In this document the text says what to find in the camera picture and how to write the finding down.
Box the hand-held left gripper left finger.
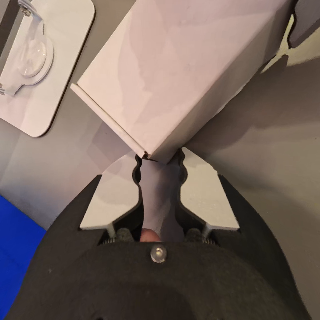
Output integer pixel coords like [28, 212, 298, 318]
[79, 153, 145, 239]

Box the white cardboard box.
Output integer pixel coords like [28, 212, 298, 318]
[70, 0, 299, 242]

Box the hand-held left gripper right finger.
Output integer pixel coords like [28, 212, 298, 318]
[172, 147, 240, 239]

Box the clear acrylic holder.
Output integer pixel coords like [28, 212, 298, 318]
[0, 0, 54, 97]

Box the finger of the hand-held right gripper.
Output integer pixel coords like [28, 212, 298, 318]
[287, 0, 320, 49]

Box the blue mat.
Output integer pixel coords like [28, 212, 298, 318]
[0, 195, 47, 320]

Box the white rounded board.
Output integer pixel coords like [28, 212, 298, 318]
[0, 0, 96, 137]

